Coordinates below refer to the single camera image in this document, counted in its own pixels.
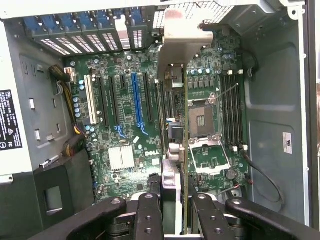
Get metal socket cover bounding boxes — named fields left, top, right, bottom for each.
left=188, top=136, right=233, bottom=174

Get yellow black wire bundle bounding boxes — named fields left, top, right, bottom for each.
left=48, top=64, right=89, bottom=157

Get black plastic fan shroud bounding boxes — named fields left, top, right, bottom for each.
left=33, top=149, right=96, bottom=227

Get green Dell motherboard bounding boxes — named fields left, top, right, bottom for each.
left=62, top=28, right=254, bottom=204

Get black RAM slot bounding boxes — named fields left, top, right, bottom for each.
left=234, top=71, right=249, bottom=152
left=219, top=72, right=231, bottom=148
left=229, top=71, right=240, bottom=149
left=224, top=72, right=235, bottom=148

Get silver chipset heatsink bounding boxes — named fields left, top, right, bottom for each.
left=107, top=144, right=136, bottom=173

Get CPU socket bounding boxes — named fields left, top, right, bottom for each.
left=187, top=99, right=221, bottom=138

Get black RAM slots beside socket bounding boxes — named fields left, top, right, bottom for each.
left=154, top=78, right=179, bottom=148

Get white sticker label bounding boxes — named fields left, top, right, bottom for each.
left=282, top=130, right=294, bottom=155

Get long black wire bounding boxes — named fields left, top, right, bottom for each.
left=239, top=146, right=285, bottom=209

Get thick black wire with clip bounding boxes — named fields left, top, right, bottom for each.
left=236, top=47, right=259, bottom=78

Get white expansion slot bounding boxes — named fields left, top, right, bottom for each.
left=83, top=74, right=99, bottom=126

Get long black expansion slot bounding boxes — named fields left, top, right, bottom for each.
left=142, top=72, right=155, bottom=124
left=107, top=74, right=126, bottom=140
left=95, top=76, right=110, bottom=128

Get round coin battery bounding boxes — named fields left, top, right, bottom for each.
left=225, top=168, right=238, bottom=181

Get thin metal locking lever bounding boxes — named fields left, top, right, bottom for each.
left=215, top=83, right=239, bottom=100

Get blue expansion slot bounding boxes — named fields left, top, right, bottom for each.
left=130, top=72, right=149, bottom=136

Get black perforated slot cover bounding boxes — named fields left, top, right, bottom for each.
left=47, top=14, right=84, bottom=55
left=126, top=8, right=151, bottom=49
left=81, top=12, right=108, bottom=53
left=64, top=13, right=96, bottom=54
left=24, top=15, right=72, bottom=56
left=97, top=11, right=119, bottom=51

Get grey metal PC case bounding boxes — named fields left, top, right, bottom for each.
left=0, top=0, right=320, bottom=240

